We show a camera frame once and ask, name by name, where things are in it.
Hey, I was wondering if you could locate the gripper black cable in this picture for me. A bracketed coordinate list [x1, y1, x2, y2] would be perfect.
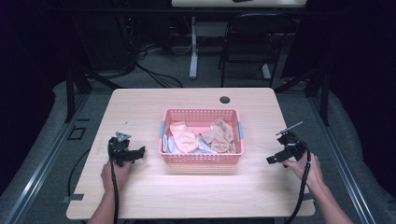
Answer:
[283, 139, 313, 224]
[109, 161, 120, 224]

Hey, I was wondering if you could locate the black metal stand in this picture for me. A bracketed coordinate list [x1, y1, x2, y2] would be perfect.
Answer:
[64, 15, 122, 124]
[274, 62, 331, 127]

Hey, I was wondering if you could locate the pink sock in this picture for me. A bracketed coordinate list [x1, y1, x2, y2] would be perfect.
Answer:
[168, 120, 199, 154]

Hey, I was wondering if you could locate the tan sock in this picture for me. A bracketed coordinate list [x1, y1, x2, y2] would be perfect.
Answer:
[199, 119, 238, 154]

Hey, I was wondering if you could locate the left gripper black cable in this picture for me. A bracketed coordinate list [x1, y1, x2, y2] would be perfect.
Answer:
[109, 161, 120, 224]

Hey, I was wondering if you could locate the white desk leg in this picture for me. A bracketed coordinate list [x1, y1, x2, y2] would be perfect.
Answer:
[189, 16, 199, 80]

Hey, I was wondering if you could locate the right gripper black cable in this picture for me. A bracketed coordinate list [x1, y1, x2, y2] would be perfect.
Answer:
[283, 139, 313, 224]

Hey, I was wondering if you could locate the person's left hand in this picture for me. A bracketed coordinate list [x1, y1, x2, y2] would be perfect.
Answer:
[100, 160, 134, 194]

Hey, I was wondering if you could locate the pink plastic basket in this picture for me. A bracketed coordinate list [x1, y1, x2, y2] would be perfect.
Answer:
[158, 107, 246, 165]

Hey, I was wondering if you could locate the white sock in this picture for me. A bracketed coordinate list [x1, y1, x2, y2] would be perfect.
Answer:
[163, 133, 219, 155]

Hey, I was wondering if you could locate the bundle of floor cables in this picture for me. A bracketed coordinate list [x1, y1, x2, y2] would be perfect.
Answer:
[118, 15, 194, 89]

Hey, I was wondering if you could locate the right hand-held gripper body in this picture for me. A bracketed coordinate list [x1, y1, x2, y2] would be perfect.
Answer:
[275, 120, 308, 169]

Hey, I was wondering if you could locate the person's right hand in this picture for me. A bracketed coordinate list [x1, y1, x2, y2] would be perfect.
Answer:
[282, 152, 325, 197]

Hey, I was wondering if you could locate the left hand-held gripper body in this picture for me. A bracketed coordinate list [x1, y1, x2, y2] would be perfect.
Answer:
[107, 131, 138, 168]

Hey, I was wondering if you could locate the black folding chair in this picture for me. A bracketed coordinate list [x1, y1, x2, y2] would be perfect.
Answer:
[218, 12, 295, 89]

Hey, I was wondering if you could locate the white desk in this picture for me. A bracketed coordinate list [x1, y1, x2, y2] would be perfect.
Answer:
[171, 0, 307, 8]

